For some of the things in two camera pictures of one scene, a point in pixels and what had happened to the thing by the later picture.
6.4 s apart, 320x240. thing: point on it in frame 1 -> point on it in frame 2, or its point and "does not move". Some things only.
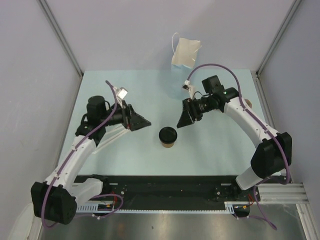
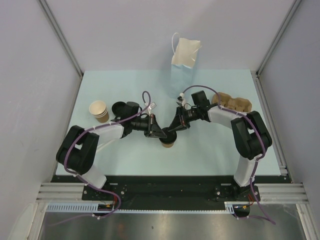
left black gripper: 131,120 -> 155,128
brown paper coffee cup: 168,145 does not move
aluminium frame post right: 279,36 does not move
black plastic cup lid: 168,134 does not move
